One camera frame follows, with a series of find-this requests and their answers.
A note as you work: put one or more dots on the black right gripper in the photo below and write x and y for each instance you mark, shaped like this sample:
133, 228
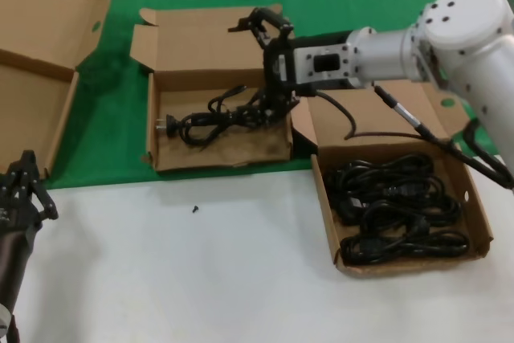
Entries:
281, 66

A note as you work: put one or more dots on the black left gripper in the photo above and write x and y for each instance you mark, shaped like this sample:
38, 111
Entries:
12, 206

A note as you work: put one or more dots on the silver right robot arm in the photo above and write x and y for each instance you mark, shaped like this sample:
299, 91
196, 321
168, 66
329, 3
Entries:
462, 37

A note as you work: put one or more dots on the cardboard box with dented rim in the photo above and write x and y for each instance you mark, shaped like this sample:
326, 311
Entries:
209, 46

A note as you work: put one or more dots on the cardboard box round side hole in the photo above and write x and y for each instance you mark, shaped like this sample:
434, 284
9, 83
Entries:
381, 114

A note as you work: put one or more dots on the large open cardboard box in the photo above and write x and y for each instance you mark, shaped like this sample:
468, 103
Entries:
40, 17

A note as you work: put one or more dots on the small black screw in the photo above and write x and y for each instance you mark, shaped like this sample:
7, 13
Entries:
194, 209

